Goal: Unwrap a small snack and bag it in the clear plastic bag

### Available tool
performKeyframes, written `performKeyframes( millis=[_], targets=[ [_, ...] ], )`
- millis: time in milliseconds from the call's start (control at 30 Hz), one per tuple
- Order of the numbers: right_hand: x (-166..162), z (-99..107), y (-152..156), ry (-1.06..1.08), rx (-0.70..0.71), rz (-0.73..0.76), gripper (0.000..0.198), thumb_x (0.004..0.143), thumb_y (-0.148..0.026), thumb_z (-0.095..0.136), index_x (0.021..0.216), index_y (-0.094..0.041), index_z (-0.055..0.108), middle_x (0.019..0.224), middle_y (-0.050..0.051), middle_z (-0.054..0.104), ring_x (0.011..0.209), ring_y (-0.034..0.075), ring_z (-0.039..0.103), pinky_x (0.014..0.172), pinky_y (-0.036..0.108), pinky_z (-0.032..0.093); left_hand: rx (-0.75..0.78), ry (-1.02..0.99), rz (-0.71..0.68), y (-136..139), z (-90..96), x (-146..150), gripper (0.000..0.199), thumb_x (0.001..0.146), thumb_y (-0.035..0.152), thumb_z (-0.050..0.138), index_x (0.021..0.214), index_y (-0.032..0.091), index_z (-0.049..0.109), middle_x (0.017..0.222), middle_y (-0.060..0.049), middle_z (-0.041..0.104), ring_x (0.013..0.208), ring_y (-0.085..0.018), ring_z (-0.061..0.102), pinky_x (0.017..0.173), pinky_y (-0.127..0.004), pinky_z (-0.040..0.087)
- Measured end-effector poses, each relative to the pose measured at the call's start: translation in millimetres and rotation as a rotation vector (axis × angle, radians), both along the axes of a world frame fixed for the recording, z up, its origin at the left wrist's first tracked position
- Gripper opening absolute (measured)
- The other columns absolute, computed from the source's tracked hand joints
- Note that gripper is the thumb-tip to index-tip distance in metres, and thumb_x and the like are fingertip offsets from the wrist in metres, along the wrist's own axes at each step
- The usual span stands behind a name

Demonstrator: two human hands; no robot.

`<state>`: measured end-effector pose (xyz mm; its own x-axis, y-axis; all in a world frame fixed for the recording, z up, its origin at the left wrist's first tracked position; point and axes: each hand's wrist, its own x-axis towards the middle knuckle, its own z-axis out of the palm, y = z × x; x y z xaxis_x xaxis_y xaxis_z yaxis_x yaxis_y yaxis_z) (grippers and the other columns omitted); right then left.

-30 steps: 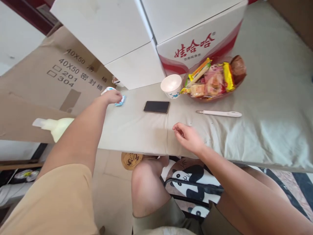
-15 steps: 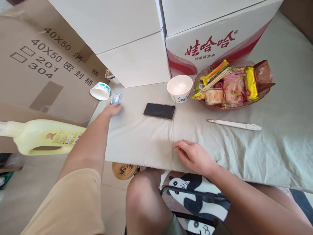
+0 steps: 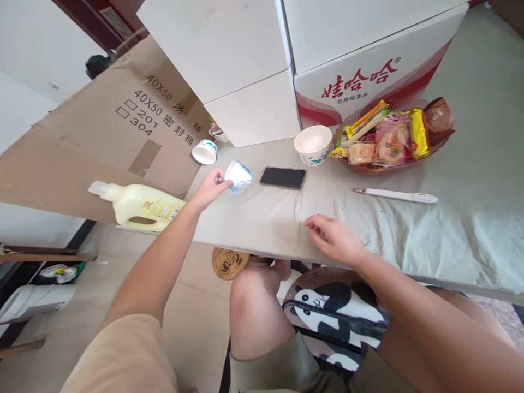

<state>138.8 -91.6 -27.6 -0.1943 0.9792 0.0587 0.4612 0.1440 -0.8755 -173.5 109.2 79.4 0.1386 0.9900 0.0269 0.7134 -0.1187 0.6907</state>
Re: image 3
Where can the black smartphone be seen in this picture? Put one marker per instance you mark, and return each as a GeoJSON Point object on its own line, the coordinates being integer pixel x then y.
{"type": "Point", "coordinates": [283, 177]}

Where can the small white container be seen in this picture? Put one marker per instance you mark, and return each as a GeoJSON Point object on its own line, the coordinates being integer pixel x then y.
{"type": "Point", "coordinates": [218, 133]}

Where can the person's left hand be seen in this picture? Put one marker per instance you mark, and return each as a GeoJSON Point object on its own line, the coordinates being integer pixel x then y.
{"type": "Point", "coordinates": [206, 187]}

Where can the white paper cup green print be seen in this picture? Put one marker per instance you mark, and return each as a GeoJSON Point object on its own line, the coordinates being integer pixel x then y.
{"type": "Point", "coordinates": [313, 143]}

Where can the black round object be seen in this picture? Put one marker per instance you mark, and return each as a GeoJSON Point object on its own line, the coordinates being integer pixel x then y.
{"type": "Point", "coordinates": [98, 65]}

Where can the plain white cardboard box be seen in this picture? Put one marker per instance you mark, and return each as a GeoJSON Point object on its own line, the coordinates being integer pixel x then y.
{"type": "Point", "coordinates": [229, 53]}

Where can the white red printed carton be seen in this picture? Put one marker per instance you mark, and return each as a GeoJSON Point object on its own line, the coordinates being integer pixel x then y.
{"type": "Point", "coordinates": [360, 37]}

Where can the pale yellow detergent bottle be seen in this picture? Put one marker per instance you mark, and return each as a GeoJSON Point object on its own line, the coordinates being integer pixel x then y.
{"type": "Point", "coordinates": [143, 204]}

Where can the person's left thumb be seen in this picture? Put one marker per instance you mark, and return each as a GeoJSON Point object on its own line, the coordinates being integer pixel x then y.
{"type": "Point", "coordinates": [225, 185]}

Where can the person's right hand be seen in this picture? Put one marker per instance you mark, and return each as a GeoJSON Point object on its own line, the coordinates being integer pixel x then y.
{"type": "Point", "coordinates": [337, 239]}

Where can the person's legs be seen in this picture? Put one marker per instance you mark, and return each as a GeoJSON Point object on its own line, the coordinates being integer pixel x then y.
{"type": "Point", "coordinates": [258, 311]}

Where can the wooden bench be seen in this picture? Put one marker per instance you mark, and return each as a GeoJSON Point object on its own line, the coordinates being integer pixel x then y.
{"type": "Point", "coordinates": [41, 254]}

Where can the round bamboo panda stool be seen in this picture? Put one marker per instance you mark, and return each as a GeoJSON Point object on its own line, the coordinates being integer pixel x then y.
{"type": "Point", "coordinates": [229, 264]}

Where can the panda print seat cushion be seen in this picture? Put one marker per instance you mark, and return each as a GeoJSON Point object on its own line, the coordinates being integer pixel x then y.
{"type": "Point", "coordinates": [327, 296]}

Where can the dark red wooden frame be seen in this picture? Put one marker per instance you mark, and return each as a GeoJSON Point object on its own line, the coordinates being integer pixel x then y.
{"type": "Point", "coordinates": [98, 20]}

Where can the pink translucent snack bowl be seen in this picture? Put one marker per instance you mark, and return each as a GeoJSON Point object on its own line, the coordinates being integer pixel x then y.
{"type": "Point", "coordinates": [382, 170]}

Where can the brown cardboard box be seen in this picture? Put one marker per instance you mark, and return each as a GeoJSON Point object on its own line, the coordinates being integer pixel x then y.
{"type": "Point", "coordinates": [82, 135]}

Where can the person's right fingers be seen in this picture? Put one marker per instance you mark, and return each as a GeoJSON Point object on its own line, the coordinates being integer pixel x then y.
{"type": "Point", "coordinates": [316, 223]}

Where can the pale green tablecloth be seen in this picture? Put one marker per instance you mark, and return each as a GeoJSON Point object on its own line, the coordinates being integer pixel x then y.
{"type": "Point", "coordinates": [409, 237]}

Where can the bundle of bamboo skewers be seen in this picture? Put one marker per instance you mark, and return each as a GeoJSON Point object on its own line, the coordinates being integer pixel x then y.
{"type": "Point", "coordinates": [364, 129]}

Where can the white utility knife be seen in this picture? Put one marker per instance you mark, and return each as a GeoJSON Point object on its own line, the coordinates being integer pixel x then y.
{"type": "Point", "coordinates": [399, 195]}

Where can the white paper cup blue print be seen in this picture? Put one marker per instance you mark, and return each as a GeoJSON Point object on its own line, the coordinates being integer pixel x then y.
{"type": "Point", "coordinates": [203, 152]}

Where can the pile of snack packets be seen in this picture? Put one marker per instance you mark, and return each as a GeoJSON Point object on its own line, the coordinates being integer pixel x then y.
{"type": "Point", "coordinates": [393, 143]}

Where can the person's left index finger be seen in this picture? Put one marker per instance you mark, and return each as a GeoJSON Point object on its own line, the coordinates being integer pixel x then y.
{"type": "Point", "coordinates": [218, 174]}

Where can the crumpled plastic bag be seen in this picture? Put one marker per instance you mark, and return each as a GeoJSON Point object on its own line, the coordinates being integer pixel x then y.
{"type": "Point", "coordinates": [59, 273]}

